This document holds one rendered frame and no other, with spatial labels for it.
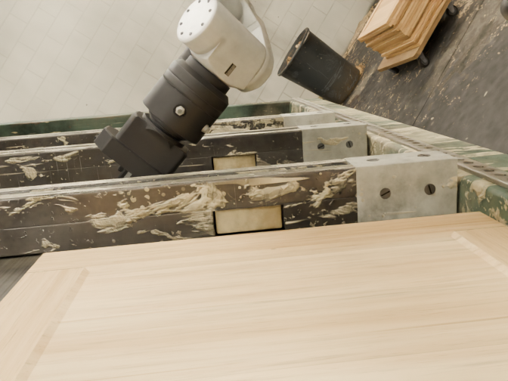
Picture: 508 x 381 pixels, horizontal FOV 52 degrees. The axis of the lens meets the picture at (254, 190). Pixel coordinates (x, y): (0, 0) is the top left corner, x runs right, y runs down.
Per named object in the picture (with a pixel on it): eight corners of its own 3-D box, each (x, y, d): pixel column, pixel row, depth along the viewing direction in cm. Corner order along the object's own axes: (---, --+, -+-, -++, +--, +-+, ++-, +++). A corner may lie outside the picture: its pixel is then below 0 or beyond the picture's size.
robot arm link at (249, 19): (280, 75, 67) (264, 13, 74) (235, 33, 60) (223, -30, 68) (241, 103, 69) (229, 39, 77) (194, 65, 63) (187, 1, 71)
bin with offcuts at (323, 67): (372, 60, 475) (313, 20, 463) (344, 109, 473) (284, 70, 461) (351, 69, 526) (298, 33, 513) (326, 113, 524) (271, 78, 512)
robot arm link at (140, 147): (174, 190, 74) (227, 125, 73) (168, 208, 65) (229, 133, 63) (100, 134, 72) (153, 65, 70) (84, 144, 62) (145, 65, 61)
